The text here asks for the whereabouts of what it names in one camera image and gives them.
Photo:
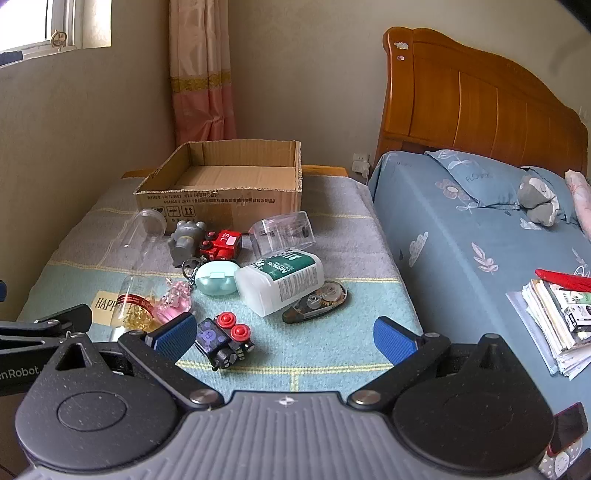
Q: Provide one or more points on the stack of papers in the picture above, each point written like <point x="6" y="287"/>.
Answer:
<point x="549" y="323"/>

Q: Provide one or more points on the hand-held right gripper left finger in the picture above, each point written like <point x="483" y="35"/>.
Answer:
<point x="178" y="339"/>

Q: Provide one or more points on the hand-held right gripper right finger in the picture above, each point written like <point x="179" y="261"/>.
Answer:
<point x="392" y="339"/>

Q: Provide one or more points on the red toy truck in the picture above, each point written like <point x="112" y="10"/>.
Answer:
<point x="224" y="247"/>

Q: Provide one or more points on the red smartphone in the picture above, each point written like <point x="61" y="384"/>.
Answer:
<point x="568" y="429"/>

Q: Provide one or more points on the black toy car red wheels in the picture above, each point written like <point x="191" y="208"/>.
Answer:
<point x="221" y="341"/>

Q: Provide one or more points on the clear plastic box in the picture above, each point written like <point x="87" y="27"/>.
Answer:
<point x="281" y="233"/>

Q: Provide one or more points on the white wall plug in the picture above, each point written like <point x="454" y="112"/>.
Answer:
<point x="361" y="164"/>

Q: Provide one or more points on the blue floral bed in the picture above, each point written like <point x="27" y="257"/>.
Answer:
<point x="438" y="277"/>

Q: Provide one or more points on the correction tape dispenser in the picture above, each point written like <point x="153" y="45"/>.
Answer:
<point x="318" y="300"/>

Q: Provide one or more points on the pink pillow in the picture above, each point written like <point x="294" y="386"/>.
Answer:
<point x="581" y="203"/>

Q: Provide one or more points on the blue floral pillow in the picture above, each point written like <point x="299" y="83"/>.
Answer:
<point x="485" y="180"/>

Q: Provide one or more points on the mint green earbuds case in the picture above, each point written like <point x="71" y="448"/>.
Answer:
<point x="217" y="279"/>

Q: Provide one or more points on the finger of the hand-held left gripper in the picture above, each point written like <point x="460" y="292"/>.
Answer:
<point x="60" y="318"/>
<point x="2" y="290"/>

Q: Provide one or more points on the white bottle with green label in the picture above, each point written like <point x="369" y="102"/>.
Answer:
<point x="277" y="281"/>

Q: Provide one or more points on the wooden headboard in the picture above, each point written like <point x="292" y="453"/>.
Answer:
<point x="485" y="106"/>

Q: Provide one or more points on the pink curtain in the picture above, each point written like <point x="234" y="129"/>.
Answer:
<point x="203" y="78"/>

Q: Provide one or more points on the red paper envelope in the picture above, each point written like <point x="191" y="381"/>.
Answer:
<point x="563" y="279"/>

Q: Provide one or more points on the wooden bedside table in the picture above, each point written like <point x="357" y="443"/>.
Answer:
<point x="328" y="170"/>

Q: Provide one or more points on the grey plush toy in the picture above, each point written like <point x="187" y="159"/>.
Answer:
<point x="538" y="198"/>

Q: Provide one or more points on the grey elephant figure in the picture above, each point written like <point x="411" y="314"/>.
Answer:
<point x="184" y="242"/>

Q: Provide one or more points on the window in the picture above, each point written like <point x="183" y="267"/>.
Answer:
<point x="55" y="18"/>

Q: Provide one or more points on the cardboard box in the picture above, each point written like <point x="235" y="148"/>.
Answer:
<point x="221" y="203"/>

